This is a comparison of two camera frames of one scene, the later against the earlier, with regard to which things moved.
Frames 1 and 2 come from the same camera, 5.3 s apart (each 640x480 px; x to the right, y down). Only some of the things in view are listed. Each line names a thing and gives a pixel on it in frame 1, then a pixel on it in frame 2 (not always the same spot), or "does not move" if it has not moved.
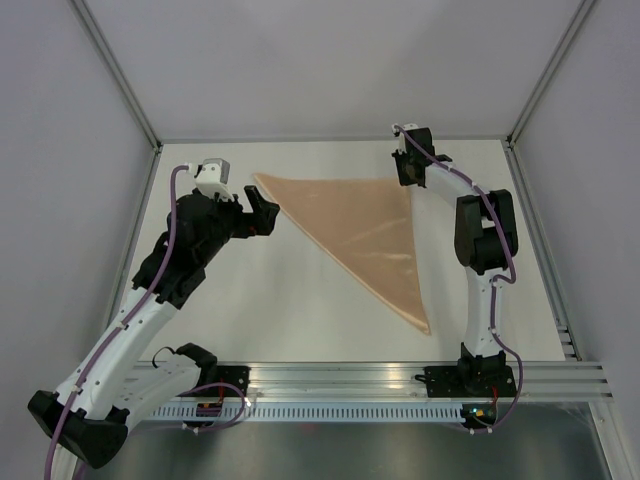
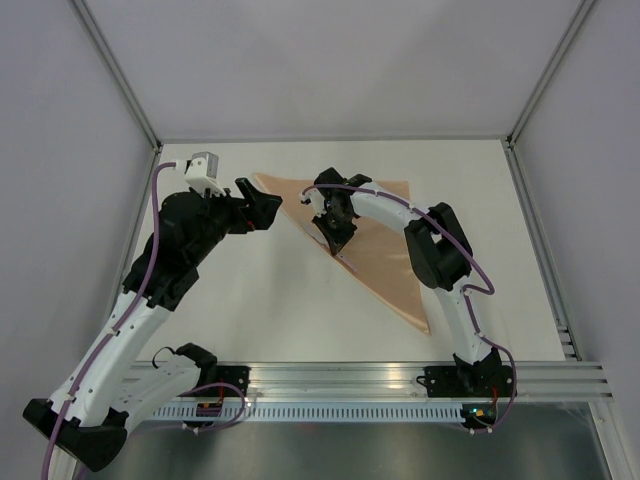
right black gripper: x=404 y=179 -> x=336 y=240
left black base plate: x=237 y=376 does not move
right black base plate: x=469 y=381 does not move
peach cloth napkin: x=367 y=225 does not move
